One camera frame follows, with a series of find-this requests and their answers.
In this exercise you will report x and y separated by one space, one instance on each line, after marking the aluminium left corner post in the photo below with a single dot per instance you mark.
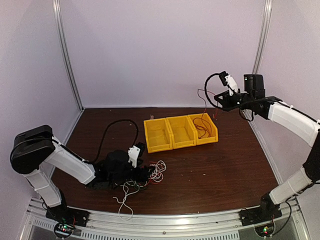
65 53

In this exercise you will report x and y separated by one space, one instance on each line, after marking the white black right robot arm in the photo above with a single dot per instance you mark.
275 110

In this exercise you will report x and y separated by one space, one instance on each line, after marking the yellow bin right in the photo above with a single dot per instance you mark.
205 130

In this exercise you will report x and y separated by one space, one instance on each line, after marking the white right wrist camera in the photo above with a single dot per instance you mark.
228 81

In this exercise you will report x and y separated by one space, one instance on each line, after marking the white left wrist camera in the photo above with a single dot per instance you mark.
135 152

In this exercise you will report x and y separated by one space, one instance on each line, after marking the yellow bin middle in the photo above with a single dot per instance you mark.
183 131

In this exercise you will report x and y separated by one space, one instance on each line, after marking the yellow bin left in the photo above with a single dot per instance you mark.
158 135

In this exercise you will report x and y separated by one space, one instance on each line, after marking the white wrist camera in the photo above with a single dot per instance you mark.
135 152
228 81

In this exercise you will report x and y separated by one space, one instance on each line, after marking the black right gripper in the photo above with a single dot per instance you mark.
226 104

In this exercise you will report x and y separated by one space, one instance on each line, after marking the yellow bin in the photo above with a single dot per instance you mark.
205 130
183 131
158 135

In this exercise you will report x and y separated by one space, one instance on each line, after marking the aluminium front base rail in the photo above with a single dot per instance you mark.
101 225

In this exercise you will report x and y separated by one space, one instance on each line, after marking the circuit board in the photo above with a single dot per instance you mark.
264 230
63 230

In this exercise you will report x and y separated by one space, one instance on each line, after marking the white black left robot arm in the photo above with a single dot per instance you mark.
33 148

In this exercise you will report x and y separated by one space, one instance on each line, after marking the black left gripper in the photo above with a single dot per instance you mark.
142 174

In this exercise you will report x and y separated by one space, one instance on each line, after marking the right circuit board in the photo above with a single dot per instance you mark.
264 230

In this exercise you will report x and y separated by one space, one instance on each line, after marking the aluminium corner post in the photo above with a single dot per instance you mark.
65 53
264 30

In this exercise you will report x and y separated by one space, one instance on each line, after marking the aluminium right corner post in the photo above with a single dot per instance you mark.
264 30

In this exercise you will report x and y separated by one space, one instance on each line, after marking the left circuit board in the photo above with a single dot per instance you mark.
63 230

